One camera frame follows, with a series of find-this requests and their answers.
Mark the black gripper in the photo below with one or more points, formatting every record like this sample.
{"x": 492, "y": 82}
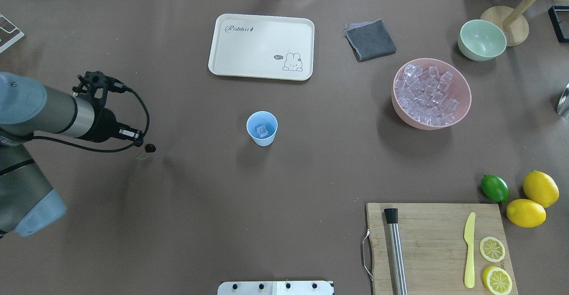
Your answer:
{"x": 105, "y": 127}

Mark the dark red cherries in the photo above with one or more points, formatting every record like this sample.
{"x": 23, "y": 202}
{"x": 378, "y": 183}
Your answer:
{"x": 148, "y": 150}

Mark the clear ice cube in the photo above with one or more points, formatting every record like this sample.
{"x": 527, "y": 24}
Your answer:
{"x": 262, "y": 131}

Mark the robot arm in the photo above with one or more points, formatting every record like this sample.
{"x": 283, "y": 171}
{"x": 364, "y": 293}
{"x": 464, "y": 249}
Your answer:
{"x": 28, "y": 202}

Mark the light blue plastic cup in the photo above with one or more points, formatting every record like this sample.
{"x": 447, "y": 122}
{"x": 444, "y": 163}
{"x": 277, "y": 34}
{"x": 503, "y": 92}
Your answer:
{"x": 262, "y": 118}

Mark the pile of clear ice cubes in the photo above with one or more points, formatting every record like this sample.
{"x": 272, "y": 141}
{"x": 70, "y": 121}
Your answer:
{"x": 424, "y": 94}

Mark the steel ice scoop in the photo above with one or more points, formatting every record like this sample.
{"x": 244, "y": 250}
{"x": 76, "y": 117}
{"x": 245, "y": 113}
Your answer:
{"x": 563, "y": 103}

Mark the cream rabbit tray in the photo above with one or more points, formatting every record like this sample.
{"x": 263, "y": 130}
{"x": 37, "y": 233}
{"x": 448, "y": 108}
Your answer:
{"x": 266, "y": 47}

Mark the grey folded cloth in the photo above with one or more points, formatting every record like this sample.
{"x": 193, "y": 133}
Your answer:
{"x": 370, "y": 40}

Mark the steel muddler black tip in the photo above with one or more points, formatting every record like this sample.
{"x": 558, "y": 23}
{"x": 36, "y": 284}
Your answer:
{"x": 391, "y": 216}

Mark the pink bowl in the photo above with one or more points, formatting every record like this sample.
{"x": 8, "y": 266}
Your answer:
{"x": 460, "y": 89}

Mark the green ceramic bowl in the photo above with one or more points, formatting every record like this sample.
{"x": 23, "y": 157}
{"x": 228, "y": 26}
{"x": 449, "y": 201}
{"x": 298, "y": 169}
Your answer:
{"x": 481, "y": 40}

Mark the yellow plastic knife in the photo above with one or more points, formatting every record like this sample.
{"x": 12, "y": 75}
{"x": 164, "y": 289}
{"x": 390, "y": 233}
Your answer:
{"x": 469, "y": 237}

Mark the green lime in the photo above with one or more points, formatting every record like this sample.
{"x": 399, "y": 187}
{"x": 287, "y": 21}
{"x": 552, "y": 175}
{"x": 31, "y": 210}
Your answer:
{"x": 495, "y": 188}

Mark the lemon slice upper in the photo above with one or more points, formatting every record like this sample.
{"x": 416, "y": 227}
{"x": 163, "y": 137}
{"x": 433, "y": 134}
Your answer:
{"x": 492, "y": 249}

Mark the lemon slice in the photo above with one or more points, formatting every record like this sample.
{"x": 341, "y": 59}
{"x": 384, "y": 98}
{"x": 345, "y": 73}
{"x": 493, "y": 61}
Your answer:
{"x": 497, "y": 280}
{"x": 492, "y": 249}

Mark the wooden cutting board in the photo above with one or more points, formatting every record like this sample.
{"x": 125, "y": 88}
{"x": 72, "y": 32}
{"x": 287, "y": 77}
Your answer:
{"x": 433, "y": 246}

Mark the lemon slice lower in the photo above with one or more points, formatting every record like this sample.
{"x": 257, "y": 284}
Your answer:
{"x": 497, "y": 280}

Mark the wooden stand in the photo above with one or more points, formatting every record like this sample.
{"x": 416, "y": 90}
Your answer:
{"x": 511, "y": 21}

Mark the yellow lemon lower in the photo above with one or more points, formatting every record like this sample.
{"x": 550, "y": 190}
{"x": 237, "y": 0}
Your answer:
{"x": 525, "y": 213}

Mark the yellow lemon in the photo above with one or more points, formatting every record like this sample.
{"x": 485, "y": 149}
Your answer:
{"x": 541, "y": 188}
{"x": 525, "y": 213}

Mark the yellow lemon upper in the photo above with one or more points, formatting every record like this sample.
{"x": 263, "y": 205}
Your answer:
{"x": 541, "y": 188}

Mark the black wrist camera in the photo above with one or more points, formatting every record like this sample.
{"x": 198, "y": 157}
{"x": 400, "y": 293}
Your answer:
{"x": 95, "y": 86}

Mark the white wire cup rack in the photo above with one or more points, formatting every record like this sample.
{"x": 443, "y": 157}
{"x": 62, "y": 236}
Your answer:
{"x": 9, "y": 33}

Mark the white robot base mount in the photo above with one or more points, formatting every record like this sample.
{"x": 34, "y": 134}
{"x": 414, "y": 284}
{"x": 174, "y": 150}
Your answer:
{"x": 294, "y": 287}

